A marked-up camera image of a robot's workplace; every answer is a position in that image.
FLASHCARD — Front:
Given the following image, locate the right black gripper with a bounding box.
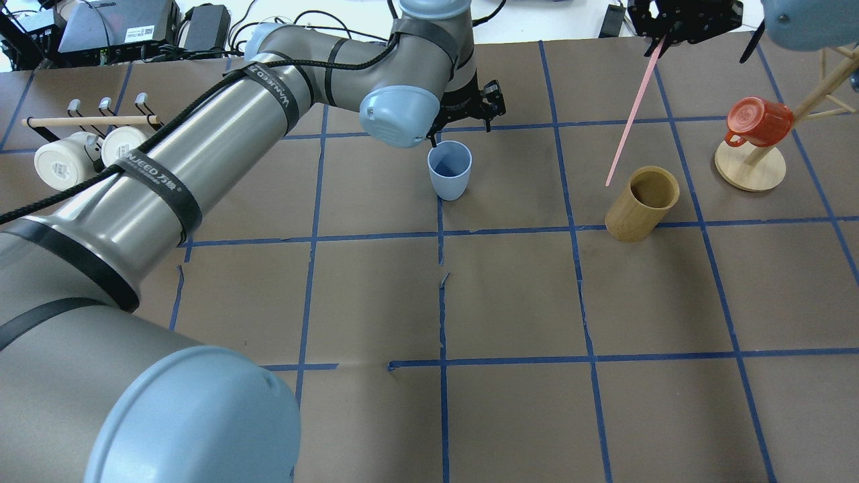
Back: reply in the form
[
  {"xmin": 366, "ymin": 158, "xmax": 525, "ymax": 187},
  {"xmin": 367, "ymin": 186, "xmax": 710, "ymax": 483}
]
[{"xmin": 628, "ymin": 1, "xmax": 744, "ymax": 46}]

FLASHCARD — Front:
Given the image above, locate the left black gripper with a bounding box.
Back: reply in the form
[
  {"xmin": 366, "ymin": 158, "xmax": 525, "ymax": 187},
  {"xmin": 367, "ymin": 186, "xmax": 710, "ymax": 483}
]
[{"xmin": 427, "ymin": 79, "xmax": 505, "ymax": 149}]

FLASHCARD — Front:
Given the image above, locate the light blue plastic cup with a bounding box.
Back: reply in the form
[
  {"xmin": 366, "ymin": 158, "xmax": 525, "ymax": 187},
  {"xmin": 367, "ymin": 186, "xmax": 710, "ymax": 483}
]
[{"xmin": 427, "ymin": 140, "xmax": 473, "ymax": 201}]

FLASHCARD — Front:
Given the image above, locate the pink chopstick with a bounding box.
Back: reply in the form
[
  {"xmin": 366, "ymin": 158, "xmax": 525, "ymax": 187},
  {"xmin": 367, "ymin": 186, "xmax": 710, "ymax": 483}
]
[{"xmin": 604, "ymin": 36, "xmax": 668, "ymax": 187}]

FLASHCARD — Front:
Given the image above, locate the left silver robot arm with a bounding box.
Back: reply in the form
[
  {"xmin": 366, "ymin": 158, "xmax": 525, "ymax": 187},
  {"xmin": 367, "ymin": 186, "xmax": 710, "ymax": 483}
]
[{"xmin": 1, "ymin": 1, "xmax": 478, "ymax": 482}]

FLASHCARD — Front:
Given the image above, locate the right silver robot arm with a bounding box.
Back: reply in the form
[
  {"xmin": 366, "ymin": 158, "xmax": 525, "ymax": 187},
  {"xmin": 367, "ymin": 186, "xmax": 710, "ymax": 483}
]
[{"xmin": 626, "ymin": 1, "xmax": 858, "ymax": 51}]

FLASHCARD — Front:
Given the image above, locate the black power adapter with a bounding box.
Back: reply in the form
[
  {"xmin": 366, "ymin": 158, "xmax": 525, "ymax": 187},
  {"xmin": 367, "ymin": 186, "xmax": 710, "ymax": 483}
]
[{"xmin": 598, "ymin": 4, "xmax": 627, "ymax": 38}]

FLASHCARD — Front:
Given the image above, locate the red mug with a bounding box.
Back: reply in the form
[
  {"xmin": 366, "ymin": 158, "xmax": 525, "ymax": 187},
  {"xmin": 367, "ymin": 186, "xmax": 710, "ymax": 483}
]
[{"xmin": 724, "ymin": 96, "xmax": 795, "ymax": 148}]

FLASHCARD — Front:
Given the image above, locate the wooden mug tree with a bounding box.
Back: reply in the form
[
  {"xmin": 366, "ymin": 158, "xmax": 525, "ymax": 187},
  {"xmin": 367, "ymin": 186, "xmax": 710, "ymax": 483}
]
[{"xmin": 714, "ymin": 46, "xmax": 858, "ymax": 192}]

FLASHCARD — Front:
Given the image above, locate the bamboo chopstick holder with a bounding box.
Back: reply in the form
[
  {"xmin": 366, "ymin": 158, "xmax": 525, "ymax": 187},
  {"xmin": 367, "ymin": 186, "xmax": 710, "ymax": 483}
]
[{"xmin": 604, "ymin": 166, "xmax": 679, "ymax": 244}]

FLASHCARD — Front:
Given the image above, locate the white mug with face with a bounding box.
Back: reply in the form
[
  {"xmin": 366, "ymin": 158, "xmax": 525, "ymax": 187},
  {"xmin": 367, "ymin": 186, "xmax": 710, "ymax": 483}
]
[{"xmin": 101, "ymin": 126, "xmax": 148, "ymax": 167}]

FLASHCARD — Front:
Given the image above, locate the black electronics box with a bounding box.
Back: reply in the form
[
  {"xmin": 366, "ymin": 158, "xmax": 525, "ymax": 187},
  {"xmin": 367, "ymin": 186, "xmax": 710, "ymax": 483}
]
[{"xmin": 58, "ymin": 1, "xmax": 180, "ymax": 53}]

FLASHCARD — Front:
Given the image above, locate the white mug left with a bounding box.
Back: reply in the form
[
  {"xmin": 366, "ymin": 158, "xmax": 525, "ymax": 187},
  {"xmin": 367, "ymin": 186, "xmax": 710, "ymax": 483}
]
[{"xmin": 34, "ymin": 131, "xmax": 103, "ymax": 191}]

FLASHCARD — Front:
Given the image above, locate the black cables bundle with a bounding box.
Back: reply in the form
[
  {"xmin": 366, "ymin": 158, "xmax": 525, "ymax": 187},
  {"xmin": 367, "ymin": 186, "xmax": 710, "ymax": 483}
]
[{"xmin": 154, "ymin": 0, "xmax": 403, "ymax": 61}]

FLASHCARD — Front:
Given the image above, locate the black wire mug rack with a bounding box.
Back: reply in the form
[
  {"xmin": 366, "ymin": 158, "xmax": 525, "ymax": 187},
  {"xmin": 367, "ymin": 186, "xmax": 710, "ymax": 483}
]
[{"xmin": 21, "ymin": 93, "xmax": 164, "ymax": 150}]

